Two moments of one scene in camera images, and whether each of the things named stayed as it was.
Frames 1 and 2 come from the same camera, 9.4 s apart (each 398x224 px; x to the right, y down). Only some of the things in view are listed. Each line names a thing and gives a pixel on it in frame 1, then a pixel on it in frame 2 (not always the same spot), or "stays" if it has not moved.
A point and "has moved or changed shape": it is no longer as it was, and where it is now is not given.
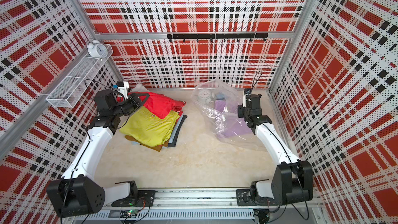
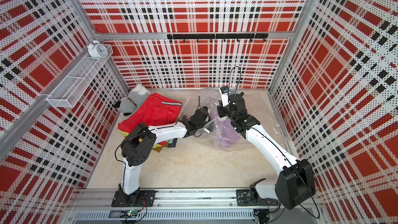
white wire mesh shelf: [68, 92] stays
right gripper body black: [243, 112] -> [226, 111]
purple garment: [233, 125] has moved or changed shape
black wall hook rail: [211, 36] stays
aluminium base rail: [202, 206] stays
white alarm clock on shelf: [97, 50] stays
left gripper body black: [124, 107] -> [200, 126]
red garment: [158, 103] has moved or changed shape
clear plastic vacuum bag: [217, 102] has moved or changed shape
